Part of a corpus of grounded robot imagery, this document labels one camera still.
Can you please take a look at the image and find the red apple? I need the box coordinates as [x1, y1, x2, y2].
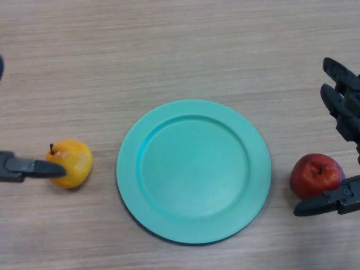
[289, 153, 346, 200]

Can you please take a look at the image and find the green round plate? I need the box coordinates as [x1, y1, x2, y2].
[116, 98, 272, 245]

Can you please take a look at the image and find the yellow pear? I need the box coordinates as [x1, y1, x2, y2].
[45, 139, 93, 189]

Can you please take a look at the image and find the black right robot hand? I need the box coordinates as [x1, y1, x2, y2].
[293, 57, 360, 217]

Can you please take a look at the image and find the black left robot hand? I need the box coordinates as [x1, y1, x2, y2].
[0, 55, 68, 183]

